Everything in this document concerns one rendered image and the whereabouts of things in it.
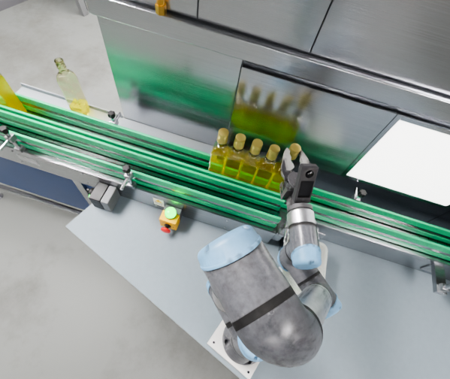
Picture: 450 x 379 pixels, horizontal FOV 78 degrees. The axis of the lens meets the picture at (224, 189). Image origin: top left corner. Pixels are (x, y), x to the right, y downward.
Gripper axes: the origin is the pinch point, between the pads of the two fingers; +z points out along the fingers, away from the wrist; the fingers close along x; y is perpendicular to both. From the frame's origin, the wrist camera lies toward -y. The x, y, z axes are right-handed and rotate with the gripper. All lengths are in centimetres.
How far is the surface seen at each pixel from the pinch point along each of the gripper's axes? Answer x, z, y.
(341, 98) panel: 10.4, 9.6, -13.5
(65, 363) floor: -93, -63, 118
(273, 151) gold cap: -6.3, 0.4, 1.9
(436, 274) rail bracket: 65, -29, 32
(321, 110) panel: 7.4, 10.5, -7.3
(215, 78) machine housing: -25.8, 23.2, -4.6
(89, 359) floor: -81, -61, 118
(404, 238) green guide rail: 49, -18, 23
